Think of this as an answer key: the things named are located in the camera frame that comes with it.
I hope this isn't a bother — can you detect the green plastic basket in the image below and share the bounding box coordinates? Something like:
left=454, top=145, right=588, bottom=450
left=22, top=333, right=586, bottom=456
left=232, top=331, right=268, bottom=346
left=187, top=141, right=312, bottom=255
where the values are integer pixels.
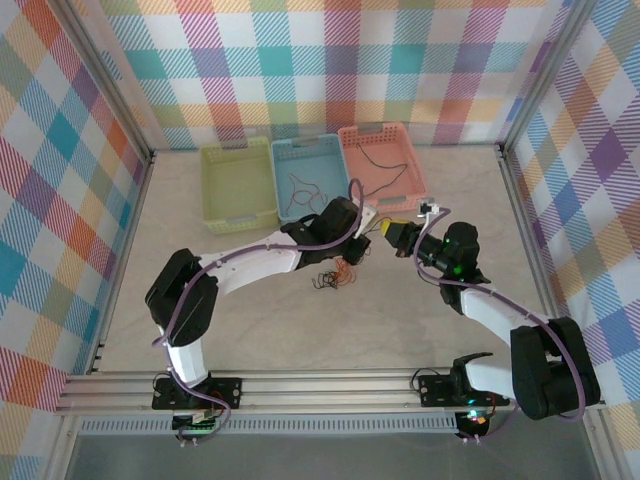
left=199, top=136, right=279, bottom=236

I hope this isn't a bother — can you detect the aluminium mounting rail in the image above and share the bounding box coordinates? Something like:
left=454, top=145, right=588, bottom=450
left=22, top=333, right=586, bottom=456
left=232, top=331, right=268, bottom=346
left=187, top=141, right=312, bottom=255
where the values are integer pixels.
left=52, top=368, right=609, bottom=415

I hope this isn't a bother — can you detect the aluminium side rail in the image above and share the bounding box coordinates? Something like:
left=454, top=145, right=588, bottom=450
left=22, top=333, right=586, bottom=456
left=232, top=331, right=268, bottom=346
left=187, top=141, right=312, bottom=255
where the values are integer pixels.
left=497, top=144, right=599, bottom=374
left=87, top=152, right=157, bottom=376

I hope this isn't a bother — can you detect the thin orange cable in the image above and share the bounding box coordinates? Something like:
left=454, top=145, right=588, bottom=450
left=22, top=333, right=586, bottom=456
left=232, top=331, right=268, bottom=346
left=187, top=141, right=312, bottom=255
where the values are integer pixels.
left=332, top=258, right=359, bottom=287

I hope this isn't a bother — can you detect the grey slotted cable duct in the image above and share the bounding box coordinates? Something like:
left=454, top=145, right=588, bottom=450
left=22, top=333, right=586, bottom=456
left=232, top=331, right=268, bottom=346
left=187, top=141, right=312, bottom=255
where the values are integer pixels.
left=79, top=413, right=459, bottom=435

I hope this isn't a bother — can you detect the thin red-brown cable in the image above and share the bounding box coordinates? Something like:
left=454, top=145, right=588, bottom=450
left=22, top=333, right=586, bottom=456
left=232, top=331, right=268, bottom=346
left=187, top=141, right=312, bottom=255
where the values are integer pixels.
left=285, top=173, right=329, bottom=210

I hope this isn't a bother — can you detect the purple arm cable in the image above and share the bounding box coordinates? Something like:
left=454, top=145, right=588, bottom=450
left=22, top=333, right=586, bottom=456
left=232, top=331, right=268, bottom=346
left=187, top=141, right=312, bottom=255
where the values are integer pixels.
left=412, top=209, right=587, bottom=444
left=152, top=178, right=365, bottom=446

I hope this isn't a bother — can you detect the thin black cable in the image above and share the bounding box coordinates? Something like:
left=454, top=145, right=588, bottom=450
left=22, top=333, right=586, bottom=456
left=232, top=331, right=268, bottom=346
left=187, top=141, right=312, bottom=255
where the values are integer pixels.
left=355, top=143, right=409, bottom=197

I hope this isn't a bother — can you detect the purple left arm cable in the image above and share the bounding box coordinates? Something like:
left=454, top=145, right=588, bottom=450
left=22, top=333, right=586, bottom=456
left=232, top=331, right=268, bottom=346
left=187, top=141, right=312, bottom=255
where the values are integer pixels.
left=152, top=178, right=365, bottom=446

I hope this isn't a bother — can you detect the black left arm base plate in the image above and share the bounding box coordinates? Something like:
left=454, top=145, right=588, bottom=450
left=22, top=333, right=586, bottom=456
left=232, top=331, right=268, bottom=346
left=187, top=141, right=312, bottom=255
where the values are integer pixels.
left=152, top=377, right=244, bottom=412

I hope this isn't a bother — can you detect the blue plastic basket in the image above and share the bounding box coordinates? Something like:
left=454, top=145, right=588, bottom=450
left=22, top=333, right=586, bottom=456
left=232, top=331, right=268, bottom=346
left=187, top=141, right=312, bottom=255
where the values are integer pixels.
left=270, top=133, right=357, bottom=234

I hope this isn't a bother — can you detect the aluminium frame post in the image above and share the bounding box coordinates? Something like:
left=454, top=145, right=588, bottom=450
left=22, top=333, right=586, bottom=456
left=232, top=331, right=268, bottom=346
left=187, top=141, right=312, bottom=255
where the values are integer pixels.
left=498, top=0, right=587, bottom=157
left=58, top=0, right=157, bottom=164

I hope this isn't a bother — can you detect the pink plastic basket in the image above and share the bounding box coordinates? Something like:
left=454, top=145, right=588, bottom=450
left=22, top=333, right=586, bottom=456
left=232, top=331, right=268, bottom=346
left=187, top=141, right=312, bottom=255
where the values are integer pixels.
left=337, top=121, right=429, bottom=217

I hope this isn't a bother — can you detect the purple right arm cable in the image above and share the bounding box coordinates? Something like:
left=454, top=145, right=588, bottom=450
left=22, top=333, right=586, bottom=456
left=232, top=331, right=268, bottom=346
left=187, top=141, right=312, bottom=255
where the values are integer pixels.
left=412, top=209, right=587, bottom=444

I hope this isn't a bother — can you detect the right controller board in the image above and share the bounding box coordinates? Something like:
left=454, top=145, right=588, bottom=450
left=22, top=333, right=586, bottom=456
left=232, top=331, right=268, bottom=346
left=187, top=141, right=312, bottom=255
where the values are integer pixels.
left=457, top=409, right=489, bottom=431

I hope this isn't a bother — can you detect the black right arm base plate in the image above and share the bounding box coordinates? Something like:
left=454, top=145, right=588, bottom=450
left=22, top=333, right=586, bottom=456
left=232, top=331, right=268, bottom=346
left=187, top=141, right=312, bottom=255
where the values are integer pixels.
left=417, top=372, right=511, bottom=409

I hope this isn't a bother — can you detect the green left controller board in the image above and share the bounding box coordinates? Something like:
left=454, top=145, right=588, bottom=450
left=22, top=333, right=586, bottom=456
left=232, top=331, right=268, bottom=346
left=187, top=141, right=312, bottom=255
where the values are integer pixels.
left=172, top=409, right=221, bottom=434

